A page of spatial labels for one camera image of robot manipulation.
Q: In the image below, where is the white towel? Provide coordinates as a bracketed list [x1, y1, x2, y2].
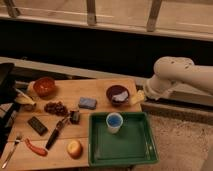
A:
[112, 91, 128, 102]

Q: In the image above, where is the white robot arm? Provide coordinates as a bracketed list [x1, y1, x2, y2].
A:
[131, 56, 213, 107]

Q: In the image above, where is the green plastic tray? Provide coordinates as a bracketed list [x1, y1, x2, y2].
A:
[88, 112, 158, 167]

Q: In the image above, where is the dark maroon bowl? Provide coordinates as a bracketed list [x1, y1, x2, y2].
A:
[106, 85, 130, 106]

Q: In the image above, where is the white cup blue inside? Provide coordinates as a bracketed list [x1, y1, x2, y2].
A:
[106, 112, 123, 134]

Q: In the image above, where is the blue sponge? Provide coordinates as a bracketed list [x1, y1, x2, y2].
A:
[78, 97, 97, 110]

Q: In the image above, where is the small dark box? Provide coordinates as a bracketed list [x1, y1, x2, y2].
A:
[70, 111, 80, 124]

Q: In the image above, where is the bunch of dark grapes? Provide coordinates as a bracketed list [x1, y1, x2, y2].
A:
[44, 102, 68, 116]

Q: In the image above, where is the yellow red apple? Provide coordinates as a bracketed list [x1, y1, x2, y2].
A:
[67, 140, 83, 159]

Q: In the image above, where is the red orange bowl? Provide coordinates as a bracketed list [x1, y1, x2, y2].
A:
[33, 77, 56, 97]

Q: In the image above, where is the black rectangular block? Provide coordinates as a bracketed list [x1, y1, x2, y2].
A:
[27, 116, 48, 136]

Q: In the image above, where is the red chili pepper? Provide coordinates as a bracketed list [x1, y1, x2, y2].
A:
[25, 139, 48, 156]

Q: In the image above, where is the yellow banana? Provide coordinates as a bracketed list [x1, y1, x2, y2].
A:
[15, 89, 36, 111]

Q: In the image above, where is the silver fork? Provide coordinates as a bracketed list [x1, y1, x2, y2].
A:
[1, 133, 22, 169]

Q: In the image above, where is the black equipment at left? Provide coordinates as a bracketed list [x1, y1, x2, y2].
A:
[0, 63, 17, 156]

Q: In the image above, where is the black handled knife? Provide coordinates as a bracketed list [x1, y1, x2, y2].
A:
[45, 118, 68, 150]

